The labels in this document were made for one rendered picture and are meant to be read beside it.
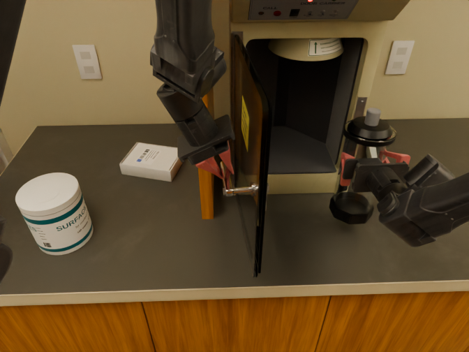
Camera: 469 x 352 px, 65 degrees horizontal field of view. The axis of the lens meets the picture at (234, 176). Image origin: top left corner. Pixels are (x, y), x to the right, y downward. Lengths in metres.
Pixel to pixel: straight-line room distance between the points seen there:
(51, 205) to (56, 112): 0.67
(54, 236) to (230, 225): 0.41
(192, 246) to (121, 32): 0.73
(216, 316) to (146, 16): 0.90
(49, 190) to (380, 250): 0.77
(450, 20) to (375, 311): 0.93
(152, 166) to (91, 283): 0.38
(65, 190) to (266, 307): 0.54
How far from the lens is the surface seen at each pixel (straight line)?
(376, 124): 0.82
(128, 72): 1.33
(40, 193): 0.91
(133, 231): 0.96
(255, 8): 0.73
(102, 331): 1.07
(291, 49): 0.86
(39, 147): 1.37
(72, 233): 0.92
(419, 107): 1.55
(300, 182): 1.02
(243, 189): 0.64
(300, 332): 1.07
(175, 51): 0.47
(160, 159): 1.11
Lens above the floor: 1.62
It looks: 39 degrees down
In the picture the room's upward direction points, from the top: straight up
